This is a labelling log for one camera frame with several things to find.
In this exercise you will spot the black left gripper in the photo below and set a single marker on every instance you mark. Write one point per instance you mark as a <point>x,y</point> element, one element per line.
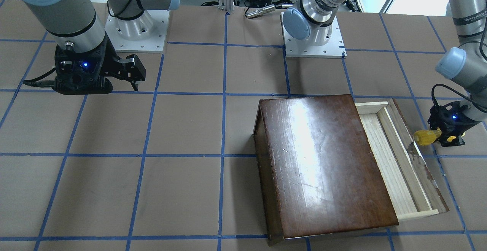
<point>461,123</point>

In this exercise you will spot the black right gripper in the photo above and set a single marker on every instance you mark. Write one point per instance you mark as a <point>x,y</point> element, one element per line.
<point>109,65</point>

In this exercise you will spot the yellow corn cob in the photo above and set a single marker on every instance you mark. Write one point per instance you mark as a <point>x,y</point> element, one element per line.
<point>426,137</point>

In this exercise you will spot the light wood drawer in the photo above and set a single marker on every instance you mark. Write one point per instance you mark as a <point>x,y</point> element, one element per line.
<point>410,184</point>

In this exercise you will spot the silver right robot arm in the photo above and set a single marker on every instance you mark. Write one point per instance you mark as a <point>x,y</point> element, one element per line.
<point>75,23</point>

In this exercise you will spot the dark brown wooden cabinet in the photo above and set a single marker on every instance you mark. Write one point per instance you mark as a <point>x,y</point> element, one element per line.
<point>317,171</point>

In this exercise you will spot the silver cylindrical tool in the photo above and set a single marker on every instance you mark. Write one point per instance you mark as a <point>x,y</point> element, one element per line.
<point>260,11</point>

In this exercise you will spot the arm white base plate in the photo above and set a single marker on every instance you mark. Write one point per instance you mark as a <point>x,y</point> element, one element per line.
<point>146,34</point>
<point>326,42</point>

